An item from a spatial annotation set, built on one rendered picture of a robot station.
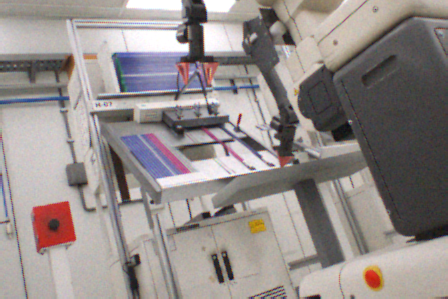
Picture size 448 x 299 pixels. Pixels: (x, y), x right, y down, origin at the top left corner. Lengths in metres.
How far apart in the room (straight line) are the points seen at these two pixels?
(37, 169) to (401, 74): 3.23
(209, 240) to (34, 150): 2.07
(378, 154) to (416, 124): 0.11
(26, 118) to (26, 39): 0.76
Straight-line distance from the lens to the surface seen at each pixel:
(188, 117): 2.39
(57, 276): 1.80
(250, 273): 2.26
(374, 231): 2.94
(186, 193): 1.87
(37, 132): 3.95
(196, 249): 2.15
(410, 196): 0.98
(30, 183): 3.79
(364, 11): 1.02
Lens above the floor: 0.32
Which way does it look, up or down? 18 degrees up
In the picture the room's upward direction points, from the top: 18 degrees counter-clockwise
